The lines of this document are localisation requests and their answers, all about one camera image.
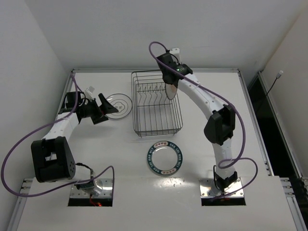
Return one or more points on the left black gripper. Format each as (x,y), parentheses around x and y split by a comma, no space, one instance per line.
(97,111)

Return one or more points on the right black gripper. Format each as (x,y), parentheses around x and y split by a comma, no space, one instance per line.
(170,78)

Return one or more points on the white plate orange sunburst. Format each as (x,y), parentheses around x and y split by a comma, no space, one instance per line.
(171,91)

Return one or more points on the white plate teal rim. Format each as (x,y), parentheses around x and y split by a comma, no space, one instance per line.
(164,158)

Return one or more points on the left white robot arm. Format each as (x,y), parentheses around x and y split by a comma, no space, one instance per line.
(52,158)

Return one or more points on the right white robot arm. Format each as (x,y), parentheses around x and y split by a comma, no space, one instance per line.
(220,117)

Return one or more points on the white plate grey rings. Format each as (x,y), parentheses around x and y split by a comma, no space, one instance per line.
(125,106)

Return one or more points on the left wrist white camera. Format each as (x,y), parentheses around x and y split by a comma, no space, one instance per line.
(89,92)

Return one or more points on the wrist white camera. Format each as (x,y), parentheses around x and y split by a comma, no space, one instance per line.
(176,53)
(89,92)

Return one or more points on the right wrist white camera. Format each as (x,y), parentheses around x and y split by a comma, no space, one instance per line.
(176,53)

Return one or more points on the grey wire dish rack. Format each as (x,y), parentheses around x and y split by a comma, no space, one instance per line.
(154,114)

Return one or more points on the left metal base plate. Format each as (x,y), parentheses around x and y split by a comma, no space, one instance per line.
(106,187)

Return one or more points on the metal base plate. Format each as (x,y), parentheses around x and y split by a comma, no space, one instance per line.
(106,187)
(208,189)

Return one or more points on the black wall cable white plug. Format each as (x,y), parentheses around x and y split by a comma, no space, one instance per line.
(279,74)

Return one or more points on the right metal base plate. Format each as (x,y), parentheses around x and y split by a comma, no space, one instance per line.
(208,189)

